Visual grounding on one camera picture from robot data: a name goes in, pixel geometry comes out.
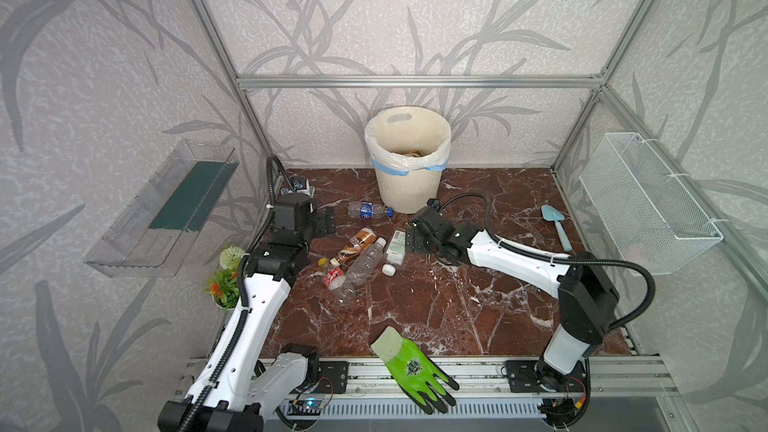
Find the blue label bottle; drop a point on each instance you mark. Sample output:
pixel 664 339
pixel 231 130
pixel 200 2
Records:
pixel 368 210

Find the green rubber work glove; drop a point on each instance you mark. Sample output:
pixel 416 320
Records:
pixel 422 380

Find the cream plastic waste bin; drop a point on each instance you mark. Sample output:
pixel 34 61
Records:
pixel 407 194

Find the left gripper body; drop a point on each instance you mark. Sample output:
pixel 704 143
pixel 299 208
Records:
pixel 324 221

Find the clear unlabelled plastic bottle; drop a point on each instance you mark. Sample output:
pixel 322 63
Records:
pixel 366 262

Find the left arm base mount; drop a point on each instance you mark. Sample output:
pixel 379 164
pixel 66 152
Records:
pixel 314 373

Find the aluminium front rail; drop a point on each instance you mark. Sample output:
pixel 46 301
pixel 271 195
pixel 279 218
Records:
pixel 483 376

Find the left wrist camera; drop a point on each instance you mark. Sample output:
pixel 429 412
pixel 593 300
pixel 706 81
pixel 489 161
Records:
pixel 300 184

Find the white wire mesh basket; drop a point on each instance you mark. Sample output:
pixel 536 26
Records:
pixel 651 216

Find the green label flat bottle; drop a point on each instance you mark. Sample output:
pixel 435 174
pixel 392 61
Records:
pixel 396 250

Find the white bin liner bag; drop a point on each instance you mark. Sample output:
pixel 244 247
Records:
pixel 406 139

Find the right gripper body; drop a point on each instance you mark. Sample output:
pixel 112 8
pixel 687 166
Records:
pixel 420 232

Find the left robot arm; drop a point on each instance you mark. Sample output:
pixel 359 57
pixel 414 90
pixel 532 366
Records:
pixel 230 394

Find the Nescafe bottle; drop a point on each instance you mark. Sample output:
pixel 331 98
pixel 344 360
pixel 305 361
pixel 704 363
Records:
pixel 356 244

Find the potted artificial flower plant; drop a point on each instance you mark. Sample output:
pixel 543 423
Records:
pixel 222 286

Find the clear acrylic wall shelf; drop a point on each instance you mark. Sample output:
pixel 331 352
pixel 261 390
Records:
pixel 153 235

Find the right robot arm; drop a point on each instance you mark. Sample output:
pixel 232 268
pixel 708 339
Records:
pixel 587 298

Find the teal garden trowel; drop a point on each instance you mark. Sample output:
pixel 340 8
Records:
pixel 551 214

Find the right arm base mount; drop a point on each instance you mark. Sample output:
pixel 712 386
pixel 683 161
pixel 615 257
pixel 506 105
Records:
pixel 535 376

